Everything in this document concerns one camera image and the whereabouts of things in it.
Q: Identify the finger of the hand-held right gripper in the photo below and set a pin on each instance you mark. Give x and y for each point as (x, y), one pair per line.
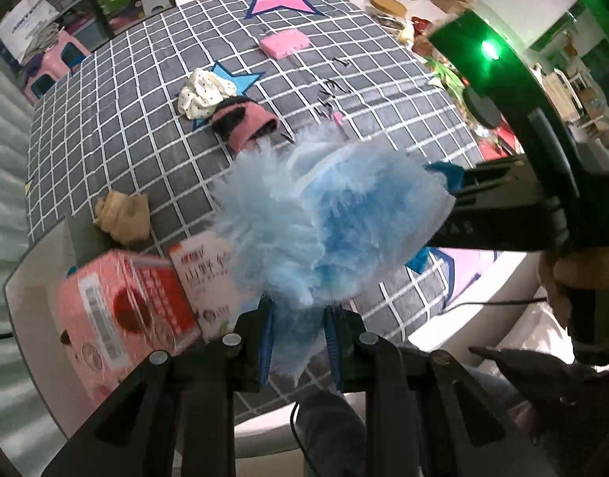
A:
(483, 176)
(483, 231)

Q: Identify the white orange tissue pack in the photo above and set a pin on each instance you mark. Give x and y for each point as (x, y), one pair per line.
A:
(205, 283)

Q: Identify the pile of assorted packaged goods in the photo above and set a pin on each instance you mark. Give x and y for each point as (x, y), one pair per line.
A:
(433, 59)

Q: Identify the person's blue jeans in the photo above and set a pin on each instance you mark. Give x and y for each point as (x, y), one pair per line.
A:
(329, 430)

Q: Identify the glass jar with wooden lid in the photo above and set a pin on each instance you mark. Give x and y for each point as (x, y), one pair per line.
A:
(386, 7)

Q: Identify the light blue fluffy duster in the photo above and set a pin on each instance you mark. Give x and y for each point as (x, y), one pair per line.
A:
(294, 218)

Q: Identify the white polka-dot cloth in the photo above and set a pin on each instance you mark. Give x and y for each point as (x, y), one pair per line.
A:
(205, 92)

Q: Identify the pink plastic stool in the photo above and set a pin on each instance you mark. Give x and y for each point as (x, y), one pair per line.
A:
(56, 59)

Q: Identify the pink sponge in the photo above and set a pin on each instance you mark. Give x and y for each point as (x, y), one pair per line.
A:
(283, 43)

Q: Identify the pink and black sleep mask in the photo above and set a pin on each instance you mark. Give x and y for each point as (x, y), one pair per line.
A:
(245, 124)

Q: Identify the grey checked star blanket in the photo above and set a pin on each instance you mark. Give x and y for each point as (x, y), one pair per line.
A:
(160, 159)

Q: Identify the beige knitted hat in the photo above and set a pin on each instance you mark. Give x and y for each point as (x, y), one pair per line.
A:
(123, 217)

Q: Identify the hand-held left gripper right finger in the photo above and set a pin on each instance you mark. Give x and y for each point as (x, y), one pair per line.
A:
(333, 353)

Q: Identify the person's right hand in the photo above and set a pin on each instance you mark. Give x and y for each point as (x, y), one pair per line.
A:
(558, 283)

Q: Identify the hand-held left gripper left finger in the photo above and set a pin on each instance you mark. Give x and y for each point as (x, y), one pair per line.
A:
(266, 343)

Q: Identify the pink carton box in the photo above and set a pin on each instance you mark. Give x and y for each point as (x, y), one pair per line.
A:
(120, 308)

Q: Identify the pale green curtain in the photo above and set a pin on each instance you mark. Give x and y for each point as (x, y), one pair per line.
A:
(6, 198)

